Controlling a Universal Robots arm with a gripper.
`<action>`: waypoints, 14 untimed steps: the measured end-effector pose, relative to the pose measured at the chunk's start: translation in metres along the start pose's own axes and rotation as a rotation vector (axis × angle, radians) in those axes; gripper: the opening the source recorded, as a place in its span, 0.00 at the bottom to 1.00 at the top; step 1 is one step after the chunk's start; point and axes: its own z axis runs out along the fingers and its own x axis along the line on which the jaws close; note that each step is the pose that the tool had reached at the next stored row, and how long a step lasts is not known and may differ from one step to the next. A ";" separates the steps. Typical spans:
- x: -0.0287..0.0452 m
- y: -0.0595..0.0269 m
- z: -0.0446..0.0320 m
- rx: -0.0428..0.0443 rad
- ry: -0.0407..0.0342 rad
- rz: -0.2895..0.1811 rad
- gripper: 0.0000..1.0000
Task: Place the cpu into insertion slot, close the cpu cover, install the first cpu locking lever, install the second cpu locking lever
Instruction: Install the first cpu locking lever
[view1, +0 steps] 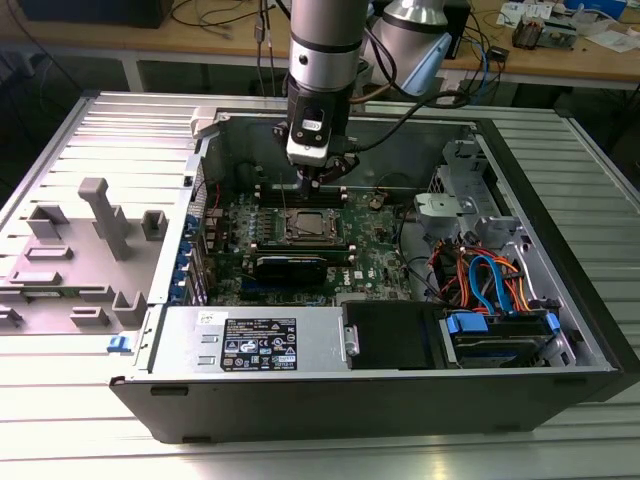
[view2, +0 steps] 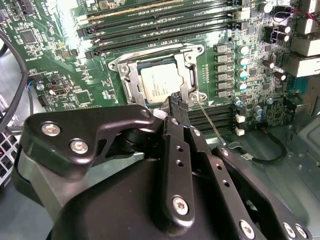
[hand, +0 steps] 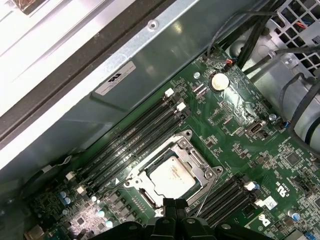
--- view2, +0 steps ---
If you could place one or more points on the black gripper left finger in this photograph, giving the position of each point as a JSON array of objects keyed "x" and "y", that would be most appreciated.
[{"x": 75, "y": 130}]

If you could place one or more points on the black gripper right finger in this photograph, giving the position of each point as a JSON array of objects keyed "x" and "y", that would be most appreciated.
[{"x": 213, "y": 175}]

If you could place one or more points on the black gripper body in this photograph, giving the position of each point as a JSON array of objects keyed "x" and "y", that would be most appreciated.
[{"x": 112, "y": 212}]

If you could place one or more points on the CPU with silver top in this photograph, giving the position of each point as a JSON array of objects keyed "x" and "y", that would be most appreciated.
[{"x": 160, "y": 80}]

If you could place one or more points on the metal socket cover frame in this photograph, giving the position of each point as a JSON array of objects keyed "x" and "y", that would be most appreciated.
[{"x": 182, "y": 75}]

